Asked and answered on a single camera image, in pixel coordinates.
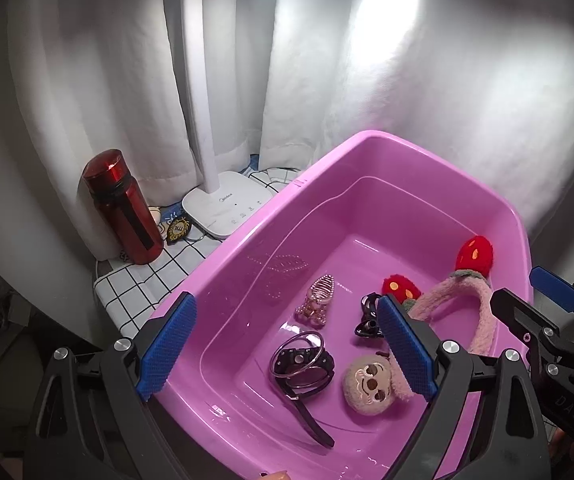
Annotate black chain strap keychain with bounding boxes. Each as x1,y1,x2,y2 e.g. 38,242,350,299
354,292,383,339

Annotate beige plush sloth pouch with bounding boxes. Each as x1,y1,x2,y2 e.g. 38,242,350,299
342,352,414,416

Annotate pink fuzzy strawberry headband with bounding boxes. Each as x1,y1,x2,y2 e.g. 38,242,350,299
380,235,496,356

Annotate silver metal bangle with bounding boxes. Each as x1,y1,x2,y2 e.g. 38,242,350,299
270,330,325,379

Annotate pearl hair claw clip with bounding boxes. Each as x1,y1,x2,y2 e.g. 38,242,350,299
295,274,335,330

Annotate black wrist watch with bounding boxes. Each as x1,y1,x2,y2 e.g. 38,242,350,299
269,346,335,448

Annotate person's left hand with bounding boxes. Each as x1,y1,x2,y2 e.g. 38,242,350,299
257,470,290,480

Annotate black-grid white bedsheet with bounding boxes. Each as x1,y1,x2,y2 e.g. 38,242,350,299
91,164,303,340

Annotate pink plastic tub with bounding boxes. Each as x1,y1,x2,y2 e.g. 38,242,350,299
157,131,532,479

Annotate small round patterned trinket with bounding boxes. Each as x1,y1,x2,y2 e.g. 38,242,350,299
167,214,191,245

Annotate white desk lamp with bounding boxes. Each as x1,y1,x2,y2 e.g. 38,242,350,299
167,0,272,240

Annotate red metal bottle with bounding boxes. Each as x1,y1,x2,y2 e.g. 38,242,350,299
82,148,163,266

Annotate white curtain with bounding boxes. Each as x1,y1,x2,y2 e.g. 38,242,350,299
0,0,574,284

